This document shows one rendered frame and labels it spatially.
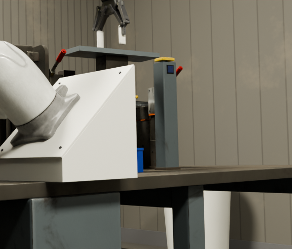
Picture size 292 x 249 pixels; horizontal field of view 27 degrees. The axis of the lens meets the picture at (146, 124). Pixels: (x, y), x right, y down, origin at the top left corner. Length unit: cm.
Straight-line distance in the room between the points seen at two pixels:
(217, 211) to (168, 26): 171
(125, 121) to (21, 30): 352
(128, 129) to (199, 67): 320
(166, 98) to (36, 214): 105
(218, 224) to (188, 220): 218
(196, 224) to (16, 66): 82
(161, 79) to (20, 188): 108
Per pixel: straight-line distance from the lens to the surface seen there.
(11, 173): 180
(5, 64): 170
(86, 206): 172
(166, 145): 251
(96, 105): 169
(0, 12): 511
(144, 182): 187
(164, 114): 251
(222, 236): 430
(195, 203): 210
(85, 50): 229
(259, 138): 450
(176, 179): 197
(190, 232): 209
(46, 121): 174
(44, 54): 237
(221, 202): 426
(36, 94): 172
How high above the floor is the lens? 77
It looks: 3 degrees up
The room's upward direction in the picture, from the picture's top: 2 degrees counter-clockwise
